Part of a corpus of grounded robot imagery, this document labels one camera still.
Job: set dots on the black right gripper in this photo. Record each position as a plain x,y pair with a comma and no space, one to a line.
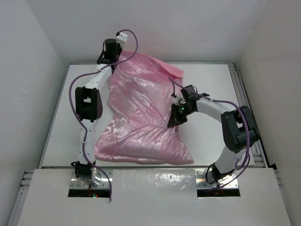
175,118

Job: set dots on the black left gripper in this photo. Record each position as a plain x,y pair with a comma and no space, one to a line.
119,48

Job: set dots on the pink pillowcase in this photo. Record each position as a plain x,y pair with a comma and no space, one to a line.
140,98

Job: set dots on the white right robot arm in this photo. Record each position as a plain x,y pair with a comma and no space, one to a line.
239,129

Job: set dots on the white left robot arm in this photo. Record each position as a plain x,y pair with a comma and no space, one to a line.
86,104

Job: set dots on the white front cover board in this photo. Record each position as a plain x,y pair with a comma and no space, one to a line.
153,198

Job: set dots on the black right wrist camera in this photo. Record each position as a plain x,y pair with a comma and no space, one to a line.
178,100

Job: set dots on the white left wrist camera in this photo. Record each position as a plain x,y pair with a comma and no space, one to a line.
121,39

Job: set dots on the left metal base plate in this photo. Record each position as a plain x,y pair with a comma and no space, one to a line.
97,181

